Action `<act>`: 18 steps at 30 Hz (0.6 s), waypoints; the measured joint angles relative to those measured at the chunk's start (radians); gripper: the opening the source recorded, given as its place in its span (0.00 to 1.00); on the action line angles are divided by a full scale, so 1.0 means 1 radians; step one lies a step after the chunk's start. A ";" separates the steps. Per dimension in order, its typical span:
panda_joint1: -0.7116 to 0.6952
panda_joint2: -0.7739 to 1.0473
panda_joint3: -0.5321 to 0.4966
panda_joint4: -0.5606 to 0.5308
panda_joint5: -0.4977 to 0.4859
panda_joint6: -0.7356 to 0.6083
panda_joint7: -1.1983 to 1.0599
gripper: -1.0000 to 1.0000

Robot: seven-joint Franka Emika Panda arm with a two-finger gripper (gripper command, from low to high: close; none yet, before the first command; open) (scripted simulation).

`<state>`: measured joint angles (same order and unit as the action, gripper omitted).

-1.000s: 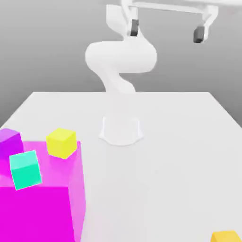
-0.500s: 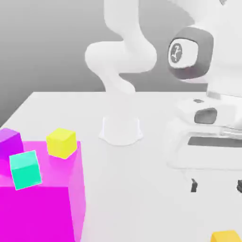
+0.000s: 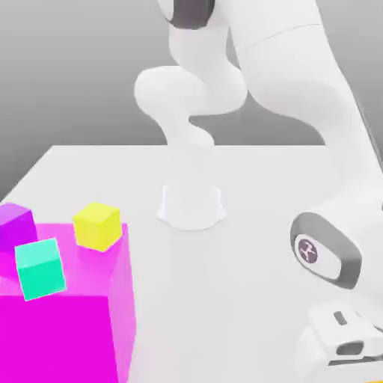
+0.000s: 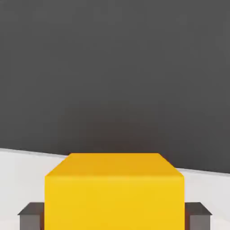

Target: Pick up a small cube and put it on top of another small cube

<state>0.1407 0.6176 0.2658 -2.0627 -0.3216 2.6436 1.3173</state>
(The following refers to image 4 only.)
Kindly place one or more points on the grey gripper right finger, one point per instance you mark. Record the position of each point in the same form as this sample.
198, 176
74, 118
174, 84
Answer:
198, 217

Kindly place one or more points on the small yellow cube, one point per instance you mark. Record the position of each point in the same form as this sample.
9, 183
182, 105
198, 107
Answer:
114, 197

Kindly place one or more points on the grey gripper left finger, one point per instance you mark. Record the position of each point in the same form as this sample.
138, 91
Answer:
30, 217

